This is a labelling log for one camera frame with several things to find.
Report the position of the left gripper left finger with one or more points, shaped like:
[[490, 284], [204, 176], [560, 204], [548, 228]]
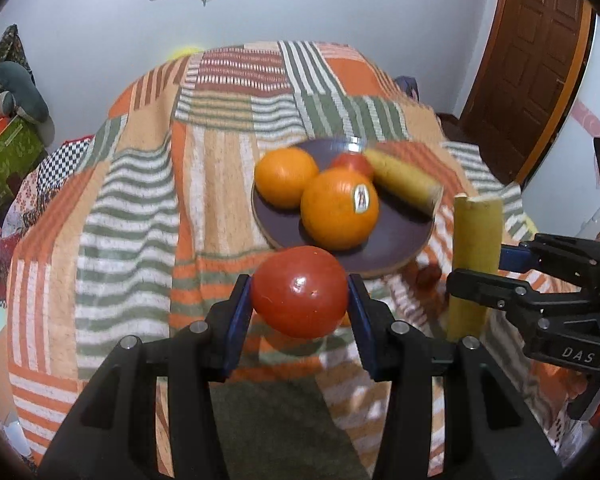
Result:
[[110, 431]]

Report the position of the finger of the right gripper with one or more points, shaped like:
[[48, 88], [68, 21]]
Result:
[[516, 296], [552, 254]]

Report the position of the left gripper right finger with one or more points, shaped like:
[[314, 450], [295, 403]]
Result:
[[489, 431]]

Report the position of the red tomato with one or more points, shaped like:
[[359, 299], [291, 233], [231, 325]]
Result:
[[354, 162], [302, 292]]

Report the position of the dark purple plate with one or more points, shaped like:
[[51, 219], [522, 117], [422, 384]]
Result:
[[399, 235]]

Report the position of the large orange with sticker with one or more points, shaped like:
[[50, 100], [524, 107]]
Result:
[[339, 209]]

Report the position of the brown wooden door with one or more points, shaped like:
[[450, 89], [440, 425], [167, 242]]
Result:
[[528, 77]]

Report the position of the striped patchwork blanket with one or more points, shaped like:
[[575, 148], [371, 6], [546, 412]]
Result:
[[142, 228]]

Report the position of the plain orange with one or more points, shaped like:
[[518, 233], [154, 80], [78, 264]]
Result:
[[281, 176]]

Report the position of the green storage box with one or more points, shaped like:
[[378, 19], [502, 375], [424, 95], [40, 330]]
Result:
[[21, 149]]

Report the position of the grey-green pillow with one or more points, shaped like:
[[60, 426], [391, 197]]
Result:
[[19, 95]]

